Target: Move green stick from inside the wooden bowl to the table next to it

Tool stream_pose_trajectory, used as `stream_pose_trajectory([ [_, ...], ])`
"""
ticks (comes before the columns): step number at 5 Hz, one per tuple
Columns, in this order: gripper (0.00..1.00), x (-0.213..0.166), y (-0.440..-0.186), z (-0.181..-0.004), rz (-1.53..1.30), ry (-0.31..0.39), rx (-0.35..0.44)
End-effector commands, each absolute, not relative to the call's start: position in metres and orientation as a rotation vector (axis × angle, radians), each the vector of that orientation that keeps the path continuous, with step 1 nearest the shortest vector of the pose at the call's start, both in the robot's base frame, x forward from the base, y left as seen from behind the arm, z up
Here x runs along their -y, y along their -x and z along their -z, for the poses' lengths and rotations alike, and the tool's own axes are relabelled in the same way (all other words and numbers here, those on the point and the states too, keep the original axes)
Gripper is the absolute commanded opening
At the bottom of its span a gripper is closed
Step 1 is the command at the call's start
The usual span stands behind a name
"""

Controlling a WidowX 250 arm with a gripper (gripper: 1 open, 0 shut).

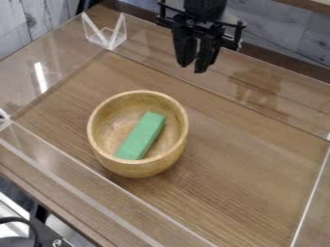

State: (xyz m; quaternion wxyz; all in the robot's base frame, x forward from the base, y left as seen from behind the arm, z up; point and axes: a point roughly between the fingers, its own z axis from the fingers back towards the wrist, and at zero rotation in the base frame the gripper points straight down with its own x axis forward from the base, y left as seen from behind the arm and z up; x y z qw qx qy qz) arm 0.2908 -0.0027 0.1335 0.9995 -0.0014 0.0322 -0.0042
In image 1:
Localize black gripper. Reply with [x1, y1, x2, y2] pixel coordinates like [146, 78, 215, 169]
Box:
[156, 0, 247, 73]

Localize round wooden bowl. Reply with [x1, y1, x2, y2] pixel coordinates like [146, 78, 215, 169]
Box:
[87, 90, 190, 178]

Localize green rectangular stick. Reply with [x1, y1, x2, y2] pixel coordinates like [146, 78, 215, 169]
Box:
[115, 112, 166, 160]

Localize clear acrylic tray walls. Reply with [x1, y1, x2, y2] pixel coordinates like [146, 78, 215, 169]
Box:
[0, 14, 330, 247]

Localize clear acrylic corner bracket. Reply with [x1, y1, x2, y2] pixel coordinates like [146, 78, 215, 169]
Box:
[82, 13, 127, 51]

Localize black table leg frame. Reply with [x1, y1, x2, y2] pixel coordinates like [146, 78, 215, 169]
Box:
[29, 204, 73, 247]

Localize black cable on floor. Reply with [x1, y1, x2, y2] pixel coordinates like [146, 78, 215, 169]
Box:
[0, 216, 37, 247]

